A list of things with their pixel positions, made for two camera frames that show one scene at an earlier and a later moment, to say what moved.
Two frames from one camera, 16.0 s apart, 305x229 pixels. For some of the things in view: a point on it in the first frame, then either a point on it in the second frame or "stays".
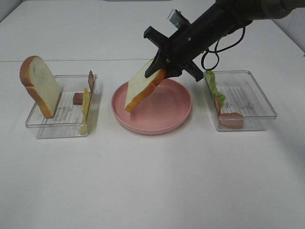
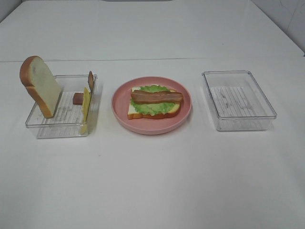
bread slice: x=40 y=82 stays
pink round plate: x=165 y=108 stays
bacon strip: x=78 y=98 stays
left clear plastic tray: x=69 y=121 stays
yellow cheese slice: x=86 y=102 stays
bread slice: x=140 y=87 -> x=132 y=114
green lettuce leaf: x=211 y=77 -> x=153 y=108
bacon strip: x=232 y=120 -> x=140 y=97
